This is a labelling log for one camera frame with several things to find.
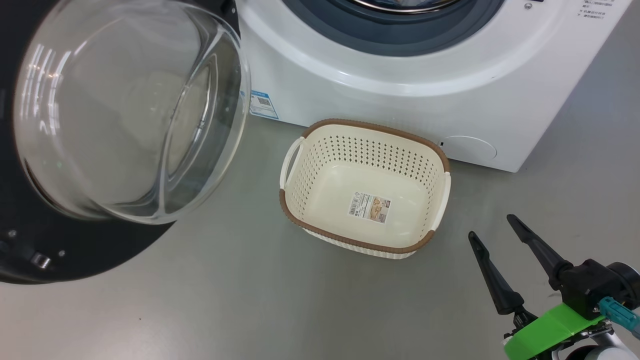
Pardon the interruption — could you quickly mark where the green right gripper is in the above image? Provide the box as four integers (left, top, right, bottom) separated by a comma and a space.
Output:
468, 214, 614, 360

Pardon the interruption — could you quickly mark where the black-rimmed glass washer door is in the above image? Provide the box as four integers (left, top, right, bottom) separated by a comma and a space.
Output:
0, 0, 252, 285

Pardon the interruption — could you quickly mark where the white front-load washing machine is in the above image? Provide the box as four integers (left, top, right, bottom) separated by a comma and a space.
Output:
235, 0, 633, 173

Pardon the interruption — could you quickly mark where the grey rubber door gasket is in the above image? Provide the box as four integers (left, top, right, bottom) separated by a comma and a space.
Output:
284, 0, 507, 57

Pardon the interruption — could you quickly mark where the round white filter cover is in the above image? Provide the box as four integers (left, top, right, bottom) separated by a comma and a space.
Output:
442, 135, 498, 162

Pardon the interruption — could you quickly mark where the paper product label sticker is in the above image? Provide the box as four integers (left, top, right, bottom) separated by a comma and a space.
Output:
348, 192, 392, 224

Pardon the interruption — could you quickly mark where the white laundry basket brown rim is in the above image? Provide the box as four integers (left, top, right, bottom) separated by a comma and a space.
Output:
279, 118, 452, 260

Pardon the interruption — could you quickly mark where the blue energy label sticker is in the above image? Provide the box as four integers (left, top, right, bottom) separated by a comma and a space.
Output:
248, 90, 280, 120

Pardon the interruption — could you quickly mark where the teal cable connector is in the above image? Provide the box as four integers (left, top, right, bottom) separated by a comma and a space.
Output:
599, 296, 640, 332

